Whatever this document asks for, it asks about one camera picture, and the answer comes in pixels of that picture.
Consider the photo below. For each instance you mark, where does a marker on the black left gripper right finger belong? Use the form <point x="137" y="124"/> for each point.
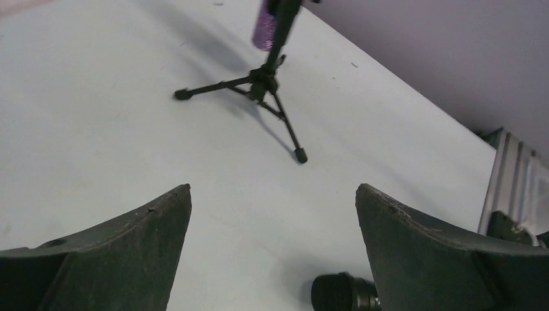
<point x="420" y="262"/>

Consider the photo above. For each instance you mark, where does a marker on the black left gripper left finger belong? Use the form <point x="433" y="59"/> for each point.
<point x="126" y="263"/>

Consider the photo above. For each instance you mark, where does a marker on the black shock-mount tripod stand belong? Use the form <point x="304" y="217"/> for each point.
<point x="261" y="85"/>

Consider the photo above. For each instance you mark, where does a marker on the purple glitter microphone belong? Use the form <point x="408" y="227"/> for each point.
<point x="264" y="28"/>

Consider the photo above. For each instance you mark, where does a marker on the black microphone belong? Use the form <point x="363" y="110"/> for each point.
<point x="343" y="292"/>

